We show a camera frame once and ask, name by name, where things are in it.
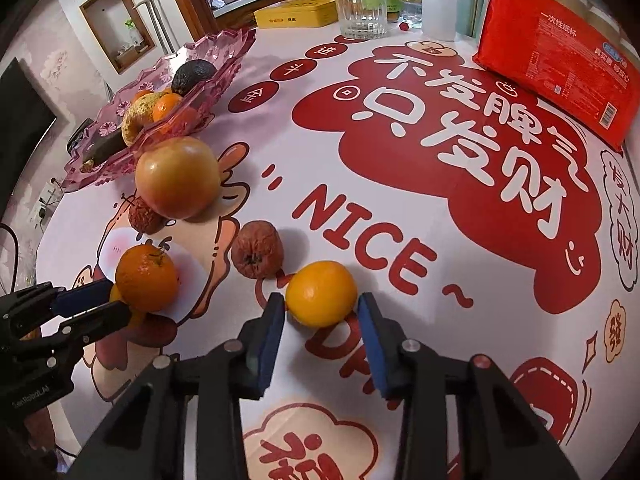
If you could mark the yellow tin box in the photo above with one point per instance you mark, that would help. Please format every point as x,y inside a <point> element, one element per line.
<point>295,12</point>

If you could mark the red pack of paper cups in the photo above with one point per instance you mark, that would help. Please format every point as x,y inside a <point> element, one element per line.
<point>550,50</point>

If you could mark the blackened banana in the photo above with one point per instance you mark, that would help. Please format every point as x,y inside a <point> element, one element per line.
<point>105,147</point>

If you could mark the white squeeze bottle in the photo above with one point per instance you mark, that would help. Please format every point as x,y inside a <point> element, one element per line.
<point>440,7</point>

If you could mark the clear glass cup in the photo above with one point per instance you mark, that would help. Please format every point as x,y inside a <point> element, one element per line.
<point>360,15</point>

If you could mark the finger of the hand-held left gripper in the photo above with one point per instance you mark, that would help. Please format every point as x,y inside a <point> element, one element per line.
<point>82,296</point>
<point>100,320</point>

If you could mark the yellow pear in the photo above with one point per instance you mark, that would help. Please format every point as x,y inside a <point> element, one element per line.
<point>134,120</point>

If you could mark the orange tangerine with stem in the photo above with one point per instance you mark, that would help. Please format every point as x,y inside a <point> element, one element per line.
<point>147,277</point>

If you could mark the small yellow-orange tangerine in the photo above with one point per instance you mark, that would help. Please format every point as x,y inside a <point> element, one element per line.
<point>320,292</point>

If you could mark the wall power socket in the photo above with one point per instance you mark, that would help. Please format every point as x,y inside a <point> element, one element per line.
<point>45,197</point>

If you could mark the printed cartoon tablecloth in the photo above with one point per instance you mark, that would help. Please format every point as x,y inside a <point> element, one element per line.
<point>450,280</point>

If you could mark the white wall pipe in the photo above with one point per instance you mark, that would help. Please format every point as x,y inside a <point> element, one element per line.
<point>152,5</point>

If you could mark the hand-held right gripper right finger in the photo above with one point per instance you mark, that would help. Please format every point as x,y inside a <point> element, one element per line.
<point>375,345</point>

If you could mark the dark avocado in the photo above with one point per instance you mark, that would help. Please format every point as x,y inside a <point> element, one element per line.
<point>192,76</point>

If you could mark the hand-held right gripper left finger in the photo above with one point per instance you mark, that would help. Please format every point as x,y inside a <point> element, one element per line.
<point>267,345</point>

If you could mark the pink glass fruit bowl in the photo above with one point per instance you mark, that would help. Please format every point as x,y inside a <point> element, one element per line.
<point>220,50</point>

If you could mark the small glass jar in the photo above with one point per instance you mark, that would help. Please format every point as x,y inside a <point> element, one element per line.
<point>411,10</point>

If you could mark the wrinkled red date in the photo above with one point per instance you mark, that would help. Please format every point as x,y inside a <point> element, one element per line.
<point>256,250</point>
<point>142,216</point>

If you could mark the wooden wall niche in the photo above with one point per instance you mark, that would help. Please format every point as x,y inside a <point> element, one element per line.
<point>117,27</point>

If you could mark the black television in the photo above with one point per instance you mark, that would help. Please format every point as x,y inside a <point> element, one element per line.
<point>22,125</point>

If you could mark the red apple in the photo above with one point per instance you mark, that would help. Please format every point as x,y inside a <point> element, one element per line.
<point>177,177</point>

